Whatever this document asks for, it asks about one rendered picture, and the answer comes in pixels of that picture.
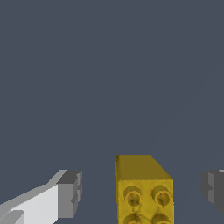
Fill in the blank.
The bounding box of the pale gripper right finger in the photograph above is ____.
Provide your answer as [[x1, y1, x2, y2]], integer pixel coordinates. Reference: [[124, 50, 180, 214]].
[[199, 169, 224, 215]]

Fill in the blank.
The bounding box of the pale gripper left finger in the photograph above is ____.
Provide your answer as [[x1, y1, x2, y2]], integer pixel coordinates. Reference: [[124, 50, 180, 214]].
[[0, 169, 83, 224]]

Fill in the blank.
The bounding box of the yellow studded toy brick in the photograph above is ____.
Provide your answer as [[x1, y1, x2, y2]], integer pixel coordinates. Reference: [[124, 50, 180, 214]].
[[115, 154, 174, 224]]

